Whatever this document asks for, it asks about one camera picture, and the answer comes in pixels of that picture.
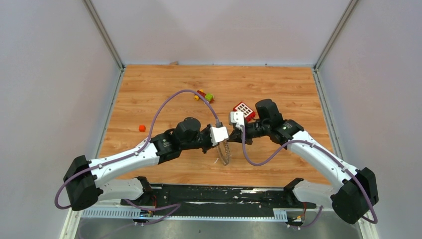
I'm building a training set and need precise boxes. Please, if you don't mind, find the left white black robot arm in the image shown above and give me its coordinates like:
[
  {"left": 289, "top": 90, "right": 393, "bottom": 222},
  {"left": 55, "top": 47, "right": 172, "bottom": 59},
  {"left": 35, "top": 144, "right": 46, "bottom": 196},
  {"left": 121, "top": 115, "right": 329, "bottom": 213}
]
[{"left": 61, "top": 117, "right": 228, "bottom": 211}]

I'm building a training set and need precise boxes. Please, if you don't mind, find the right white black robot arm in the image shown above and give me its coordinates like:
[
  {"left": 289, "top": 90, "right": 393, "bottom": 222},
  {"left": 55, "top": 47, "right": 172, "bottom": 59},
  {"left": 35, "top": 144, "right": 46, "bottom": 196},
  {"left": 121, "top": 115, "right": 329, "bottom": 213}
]
[{"left": 228, "top": 99, "right": 379, "bottom": 224}]

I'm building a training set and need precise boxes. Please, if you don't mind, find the red white window brick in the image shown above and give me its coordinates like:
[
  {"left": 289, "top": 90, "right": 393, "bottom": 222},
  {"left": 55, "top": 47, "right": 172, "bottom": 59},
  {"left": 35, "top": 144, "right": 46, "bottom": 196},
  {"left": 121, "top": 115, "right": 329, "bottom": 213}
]
[{"left": 233, "top": 102, "right": 256, "bottom": 122}]

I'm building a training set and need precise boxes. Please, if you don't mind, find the toy brick car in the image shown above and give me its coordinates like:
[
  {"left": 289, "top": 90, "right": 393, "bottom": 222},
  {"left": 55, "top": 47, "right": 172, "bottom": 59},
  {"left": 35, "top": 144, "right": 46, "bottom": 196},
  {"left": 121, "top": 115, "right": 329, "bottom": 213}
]
[{"left": 197, "top": 89, "right": 215, "bottom": 104}]

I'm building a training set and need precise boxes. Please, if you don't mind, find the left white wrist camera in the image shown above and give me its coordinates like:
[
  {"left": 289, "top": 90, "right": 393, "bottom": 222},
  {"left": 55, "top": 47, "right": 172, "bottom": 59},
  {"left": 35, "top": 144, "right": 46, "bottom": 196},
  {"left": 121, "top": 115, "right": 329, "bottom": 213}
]
[{"left": 210, "top": 126, "right": 229, "bottom": 146}]

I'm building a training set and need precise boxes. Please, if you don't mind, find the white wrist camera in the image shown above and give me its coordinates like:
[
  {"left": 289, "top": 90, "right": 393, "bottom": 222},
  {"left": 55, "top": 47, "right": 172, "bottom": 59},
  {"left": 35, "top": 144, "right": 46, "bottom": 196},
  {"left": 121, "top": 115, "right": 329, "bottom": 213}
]
[
  {"left": 229, "top": 111, "right": 245, "bottom": 130},
  {"left": 210, "top": 126, "right": 229, "bottom": 146}
]

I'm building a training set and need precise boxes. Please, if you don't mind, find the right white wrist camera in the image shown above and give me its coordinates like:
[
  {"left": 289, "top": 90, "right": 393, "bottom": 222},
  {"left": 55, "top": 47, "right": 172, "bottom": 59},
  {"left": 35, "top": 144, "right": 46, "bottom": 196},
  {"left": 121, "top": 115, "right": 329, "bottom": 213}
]
[{"left": 229, "top": 111, "right": 245, "bottom": 130}]

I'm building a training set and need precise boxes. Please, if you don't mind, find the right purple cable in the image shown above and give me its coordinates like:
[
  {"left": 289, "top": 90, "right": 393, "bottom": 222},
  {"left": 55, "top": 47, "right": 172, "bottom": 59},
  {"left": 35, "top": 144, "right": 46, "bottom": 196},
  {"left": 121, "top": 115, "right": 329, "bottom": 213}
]
[{"left": 240, "top": 125, "right": 379, "bottom": 230}]

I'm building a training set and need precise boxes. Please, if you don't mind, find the purple cable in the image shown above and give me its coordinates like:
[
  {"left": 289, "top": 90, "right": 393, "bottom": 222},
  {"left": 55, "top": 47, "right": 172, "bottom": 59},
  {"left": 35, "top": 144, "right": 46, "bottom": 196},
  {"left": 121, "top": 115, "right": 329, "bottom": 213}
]
[
  {"left": 54, "top": 89, "right": 222, "bottom": 226},
  {"left": 240, "top": 125, "right": 379, "bottom": 230}
]

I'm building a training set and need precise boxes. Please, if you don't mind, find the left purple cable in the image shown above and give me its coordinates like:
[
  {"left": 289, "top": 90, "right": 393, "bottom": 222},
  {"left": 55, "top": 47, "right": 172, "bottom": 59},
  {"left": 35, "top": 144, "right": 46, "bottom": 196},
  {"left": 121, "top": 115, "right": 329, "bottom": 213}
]
[{"left": 54, "top": 89, "right": 222, "bottom": 226}]

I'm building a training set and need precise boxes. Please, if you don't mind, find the grey slotted cable duct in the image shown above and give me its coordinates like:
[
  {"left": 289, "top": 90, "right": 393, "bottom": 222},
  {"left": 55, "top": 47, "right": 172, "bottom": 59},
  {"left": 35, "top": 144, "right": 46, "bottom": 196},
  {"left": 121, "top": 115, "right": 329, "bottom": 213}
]
[{"left": 81, "top": 207, "right": 288, "bottom": 222}]

